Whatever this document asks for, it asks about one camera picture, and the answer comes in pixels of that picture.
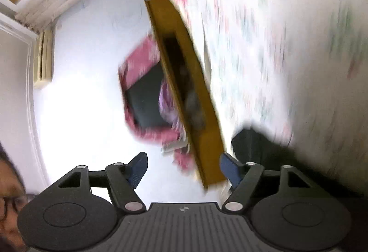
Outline black pants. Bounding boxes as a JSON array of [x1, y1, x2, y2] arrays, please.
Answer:
[[231, 126, 368, 212]]

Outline black television set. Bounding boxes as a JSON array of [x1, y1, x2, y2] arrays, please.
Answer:
[[124, 63, 170, 129]]

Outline purple knitted cloth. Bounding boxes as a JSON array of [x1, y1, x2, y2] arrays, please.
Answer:
[[158, 80, 183, 134]]

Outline person head with glasses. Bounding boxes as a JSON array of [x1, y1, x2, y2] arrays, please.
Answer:
[[1, 145, 35, 251]]

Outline wooden side cabinet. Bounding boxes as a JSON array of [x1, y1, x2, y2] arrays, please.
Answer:
[[145, 0, 225, 189]]

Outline pink floral cloth cover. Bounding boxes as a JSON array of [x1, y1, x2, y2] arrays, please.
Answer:
[[117, 36, 197, 174]]

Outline floral bed quilt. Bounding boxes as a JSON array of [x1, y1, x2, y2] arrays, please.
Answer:
[[171, 0, 367, 193]]

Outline wall air conditioner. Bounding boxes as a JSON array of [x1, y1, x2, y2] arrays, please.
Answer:
[[33, 25, 54, 89]]

